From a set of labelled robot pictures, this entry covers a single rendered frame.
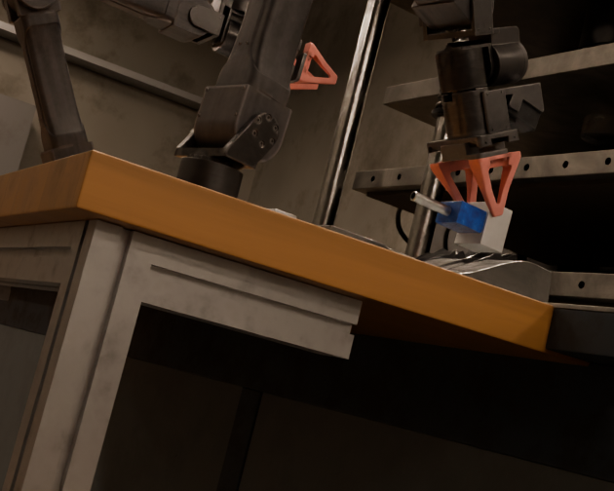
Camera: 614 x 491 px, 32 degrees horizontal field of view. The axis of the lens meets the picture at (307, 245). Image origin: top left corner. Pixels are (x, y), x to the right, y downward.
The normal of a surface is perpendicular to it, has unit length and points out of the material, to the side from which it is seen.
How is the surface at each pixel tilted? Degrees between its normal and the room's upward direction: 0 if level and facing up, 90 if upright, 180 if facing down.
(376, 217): 90
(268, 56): 79
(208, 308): 90
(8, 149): 90
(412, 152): 90
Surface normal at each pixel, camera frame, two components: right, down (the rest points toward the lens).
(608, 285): -0.82, -0.28
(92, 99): 0.47, 0.00
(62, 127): 0.37, -0.21
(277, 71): 0.76, -0.12
